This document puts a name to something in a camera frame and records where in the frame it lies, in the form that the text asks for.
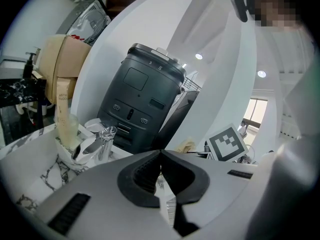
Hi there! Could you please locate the small white dish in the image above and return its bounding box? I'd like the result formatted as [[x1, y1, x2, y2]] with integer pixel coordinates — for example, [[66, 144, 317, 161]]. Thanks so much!
[[84, 117, 105, 134]]

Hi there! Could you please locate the person's right forearm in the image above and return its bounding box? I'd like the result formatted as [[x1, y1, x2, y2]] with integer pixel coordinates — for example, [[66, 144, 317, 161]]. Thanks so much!
[[212, 58, 259, 147]]

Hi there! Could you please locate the beige packaged toothbrush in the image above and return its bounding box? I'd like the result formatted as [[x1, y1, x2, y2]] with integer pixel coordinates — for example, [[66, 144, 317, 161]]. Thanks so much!
[[54, 77, 70, 150]]

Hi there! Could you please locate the chrome faucet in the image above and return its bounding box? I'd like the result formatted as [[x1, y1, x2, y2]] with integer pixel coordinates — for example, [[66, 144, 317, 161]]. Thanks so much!
[[70, 125, 118, 165]]

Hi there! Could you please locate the white pump bottle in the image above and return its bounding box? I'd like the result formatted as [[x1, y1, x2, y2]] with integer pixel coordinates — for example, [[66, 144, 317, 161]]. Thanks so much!
[[31, 46, 42, 71]]

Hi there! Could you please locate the round white mirror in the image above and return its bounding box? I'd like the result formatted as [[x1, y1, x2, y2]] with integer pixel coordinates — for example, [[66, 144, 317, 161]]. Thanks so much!
[[71, 0, 258, 160]]

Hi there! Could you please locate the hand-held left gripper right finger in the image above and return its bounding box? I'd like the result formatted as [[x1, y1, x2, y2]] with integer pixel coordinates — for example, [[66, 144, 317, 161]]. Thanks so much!
[[161, 149, 262, 240]]

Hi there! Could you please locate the person's white shirt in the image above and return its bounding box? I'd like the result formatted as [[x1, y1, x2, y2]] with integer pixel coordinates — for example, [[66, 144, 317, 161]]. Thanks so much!
[[271, 26, 320, 145]]

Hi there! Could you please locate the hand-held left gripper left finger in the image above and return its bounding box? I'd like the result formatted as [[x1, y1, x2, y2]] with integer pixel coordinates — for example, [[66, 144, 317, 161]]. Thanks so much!
[[34, 149, 181, 240]]

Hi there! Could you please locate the metal stair railing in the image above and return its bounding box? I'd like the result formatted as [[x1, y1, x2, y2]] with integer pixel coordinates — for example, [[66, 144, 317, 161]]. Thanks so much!
[[181, 70, 202, 94]]

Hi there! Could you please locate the brown cardboard box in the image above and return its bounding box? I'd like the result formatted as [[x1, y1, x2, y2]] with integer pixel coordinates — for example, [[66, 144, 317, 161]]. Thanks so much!
[[38, 33, 92, 105]]

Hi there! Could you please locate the black pump bottle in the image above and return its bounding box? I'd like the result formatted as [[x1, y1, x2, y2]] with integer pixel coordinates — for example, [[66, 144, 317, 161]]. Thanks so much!
[[22, 52, 38, 80]]

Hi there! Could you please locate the black head-worn camera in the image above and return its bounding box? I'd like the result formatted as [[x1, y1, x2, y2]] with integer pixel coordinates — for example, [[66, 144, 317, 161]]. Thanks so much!
[[230, 0, 252, 24]]

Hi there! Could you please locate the beige wooden item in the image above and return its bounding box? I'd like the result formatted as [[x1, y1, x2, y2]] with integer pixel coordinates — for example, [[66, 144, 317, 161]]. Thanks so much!
[[174, 136, 200, 154]]

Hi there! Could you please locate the window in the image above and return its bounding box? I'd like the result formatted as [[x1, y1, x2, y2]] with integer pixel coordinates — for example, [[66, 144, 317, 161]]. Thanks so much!
[[243, 97, 269, 129]]

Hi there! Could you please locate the white marble sink basin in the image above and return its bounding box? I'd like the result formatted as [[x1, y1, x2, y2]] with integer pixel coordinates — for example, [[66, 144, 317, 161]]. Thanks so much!
[[0, 122, 131, 214]]

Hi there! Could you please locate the black water dispenser machine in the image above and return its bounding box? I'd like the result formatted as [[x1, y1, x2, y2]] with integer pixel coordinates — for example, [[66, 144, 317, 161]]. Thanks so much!
[[96, 42, 187, 158]]

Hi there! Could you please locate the clear glass cup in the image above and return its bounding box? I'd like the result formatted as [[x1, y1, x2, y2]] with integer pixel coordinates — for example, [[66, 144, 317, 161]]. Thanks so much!
[[54, 113, 80, 150]]

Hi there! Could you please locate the black marble shelf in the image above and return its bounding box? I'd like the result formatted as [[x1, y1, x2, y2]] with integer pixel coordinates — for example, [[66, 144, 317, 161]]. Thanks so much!
[[0, 76, 48, 109]]

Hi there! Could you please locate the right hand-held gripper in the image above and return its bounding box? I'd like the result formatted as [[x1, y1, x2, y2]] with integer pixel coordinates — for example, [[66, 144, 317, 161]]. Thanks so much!
[[205, 122, 249, 163]]

